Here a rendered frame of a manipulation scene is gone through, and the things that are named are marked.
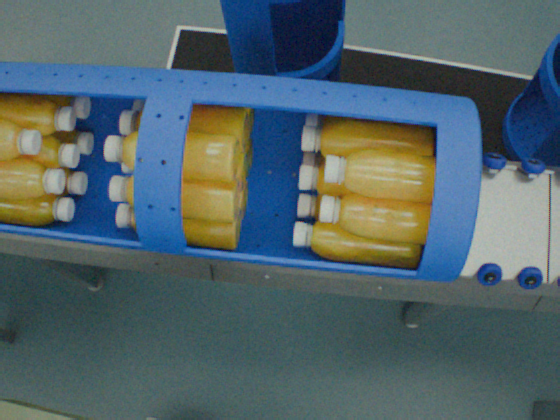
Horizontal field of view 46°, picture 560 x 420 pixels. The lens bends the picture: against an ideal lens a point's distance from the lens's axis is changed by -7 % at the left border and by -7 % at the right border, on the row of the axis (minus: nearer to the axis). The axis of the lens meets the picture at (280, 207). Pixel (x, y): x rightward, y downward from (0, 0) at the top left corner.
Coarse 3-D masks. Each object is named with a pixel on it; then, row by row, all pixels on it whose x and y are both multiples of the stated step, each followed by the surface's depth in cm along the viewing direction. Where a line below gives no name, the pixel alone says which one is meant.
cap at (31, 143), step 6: (24, 132) 104; (30, 132) 104; (36, 132) 105; (24, 138) 103; (30, 138) 103; (36, 138) 105; (24, 144) 103; (30, 144) 103; (36, 144) 105; (24, 150) 104; (30, 150) 104; (36, 150) 106
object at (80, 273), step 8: (48, 264) 175; (56, 264) 175; (64, 264) 181; (72, 264) 187; (80, 264) 194; (64, 272) 186; (72, 272) 188; (80, 272) 194; (88, 272) 201; (96, 272) 209; (80, 280) 198; (88, 280) 202; (96, 280) 210; (96, 288) 213
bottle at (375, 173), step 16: (352, 160) 100; (368, 160) 99; (384, 160) 99; (400, 160) 99; (416, 160) 99; (432, 160) 99; (352, 176) 99; (368, 176) 99; (384, 176) 98; (400, 176) 98; (416, 176) 98; (432, 176) 98; (368, 192) 100; (384, 192) 99; (400, 192) 99; (416, 192) 99; (432, 192) 99
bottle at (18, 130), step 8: (0, 120) 104; (8, 120) 105; (0, 128) 103; (8, 128) 103; (16, 128) 104; (0, 136) 102; (8, 136) 103; (16, 136) 104; (0, 144) 103; (8, 144) 103; (16, 144) 104; (0, 152) 103; (8, 152) 104; (16, 152) 104; (24, 152) 105; (0, 160) 105; (8, 160) 106
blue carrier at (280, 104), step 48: (96, 96) 119; (144, 96) 98; (192, 96) 98; (240, 96) 98; (288, 96) 98; (336, 96) 99; (384, 96) 99; (432, 96) 101; (96, 144) 124; (144, 144) 95; (288, 144) 121; (480, 144) 94; (96, 192) 123; (144, 192) 96; (288, 192) 122; (480, 192) 93; (96, 240) 105; (144, 240) 102; (240, 240) 116; (288, 240) 117; (432, 240) 95
